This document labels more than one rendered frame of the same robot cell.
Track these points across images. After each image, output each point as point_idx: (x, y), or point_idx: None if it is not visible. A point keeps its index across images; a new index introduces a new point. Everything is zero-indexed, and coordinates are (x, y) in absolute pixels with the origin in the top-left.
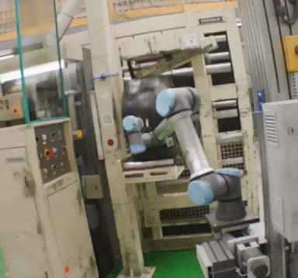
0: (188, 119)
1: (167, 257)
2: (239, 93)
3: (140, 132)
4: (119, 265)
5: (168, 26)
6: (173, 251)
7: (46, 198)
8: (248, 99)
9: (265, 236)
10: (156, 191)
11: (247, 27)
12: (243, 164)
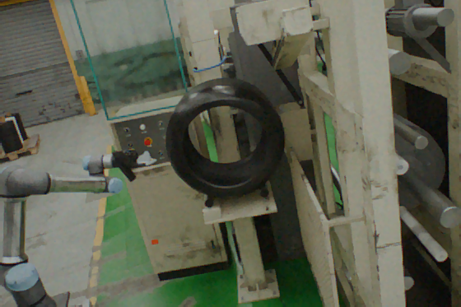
0: (4, 204)
1: (316, 295)
2: (356, 140)
3: (93, 174)
4: (282, 263)
5: None
6: (340, 295)
7: (128, 182)
8: (367, 160)
9: None
10: (333, 208)
11: None
12: None
